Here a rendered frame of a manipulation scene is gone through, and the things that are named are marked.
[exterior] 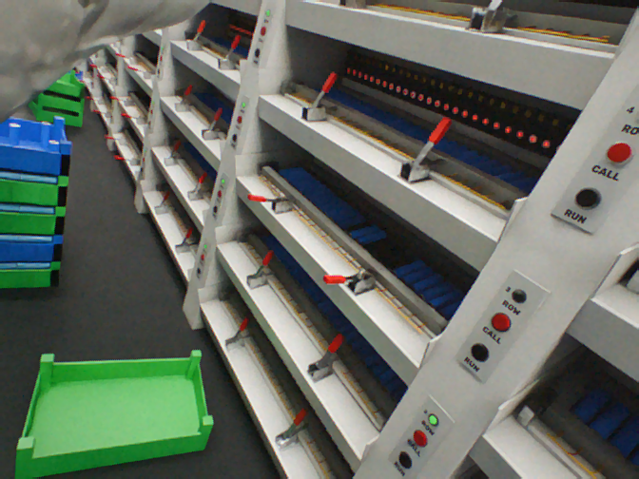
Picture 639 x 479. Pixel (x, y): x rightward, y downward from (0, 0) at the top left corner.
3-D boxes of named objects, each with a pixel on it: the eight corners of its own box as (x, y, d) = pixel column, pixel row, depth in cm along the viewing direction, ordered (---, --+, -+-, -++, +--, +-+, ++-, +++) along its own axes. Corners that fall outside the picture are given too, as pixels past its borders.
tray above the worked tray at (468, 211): (484, 276, 42) (536, 160, 34) (258, 116, 82) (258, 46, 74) (575, 235, 52) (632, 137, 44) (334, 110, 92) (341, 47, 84)
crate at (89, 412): (13, 482, 61) (15, 450, 58) (39, 382, 76) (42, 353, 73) (204, 450, 76) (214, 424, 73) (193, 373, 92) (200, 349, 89)
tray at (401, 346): (411, 391, 50) (430, 342, 44) (236, 193, 89) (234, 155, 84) (502, 335, 60) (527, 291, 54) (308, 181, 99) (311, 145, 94)
